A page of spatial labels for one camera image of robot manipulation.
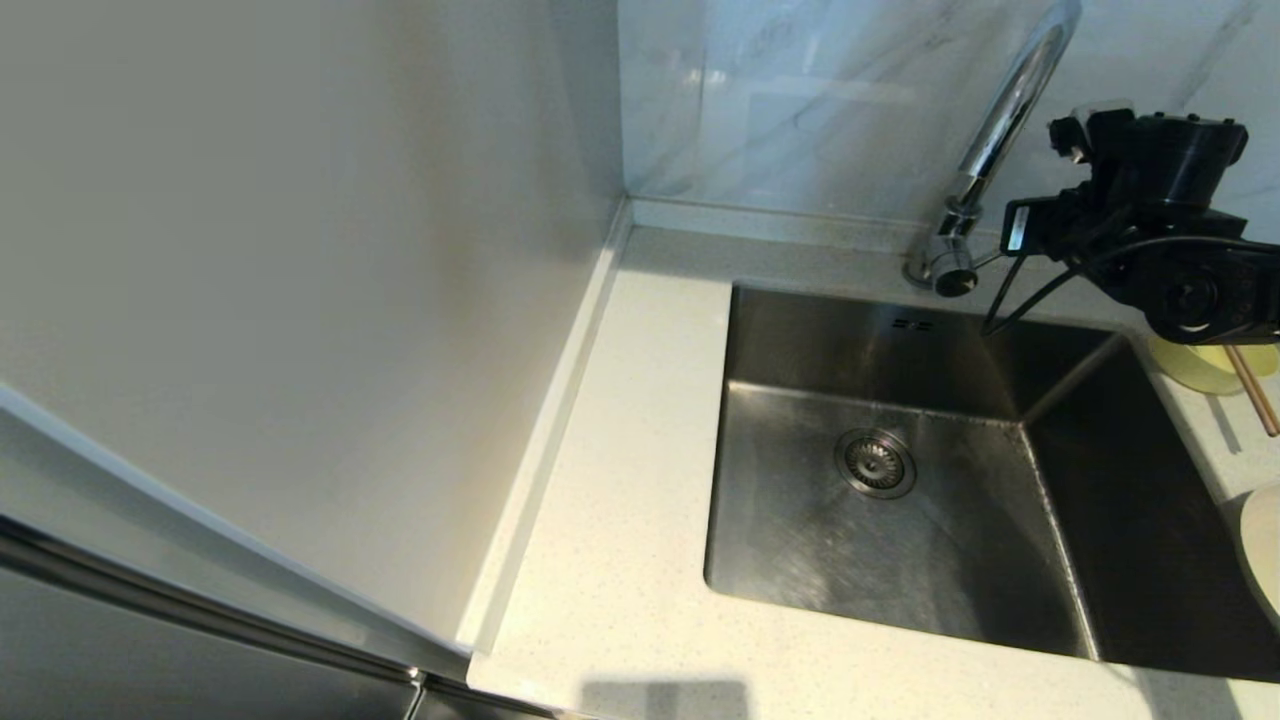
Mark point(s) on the wooden chopstick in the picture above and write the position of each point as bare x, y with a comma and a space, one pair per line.
1252, 391
1257, 389

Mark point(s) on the tall grey refrigerator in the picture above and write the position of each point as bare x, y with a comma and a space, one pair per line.
300, 300

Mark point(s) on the yellow plastic bowl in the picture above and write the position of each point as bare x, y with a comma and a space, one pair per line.
1195, 372

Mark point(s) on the chrome kitchen faucet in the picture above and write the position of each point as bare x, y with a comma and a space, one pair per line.
1015, 100

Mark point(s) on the stainless steel sink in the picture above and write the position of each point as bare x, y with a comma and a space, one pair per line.
800, 540

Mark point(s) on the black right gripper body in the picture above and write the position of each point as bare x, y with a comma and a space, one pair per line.
1060, 225

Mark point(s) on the round metal drain strainer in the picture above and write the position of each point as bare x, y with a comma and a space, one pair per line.
876, 463

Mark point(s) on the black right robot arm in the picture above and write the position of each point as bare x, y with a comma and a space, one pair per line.
1200, 295

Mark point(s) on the cream round plate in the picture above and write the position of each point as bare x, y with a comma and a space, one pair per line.
1266, 560

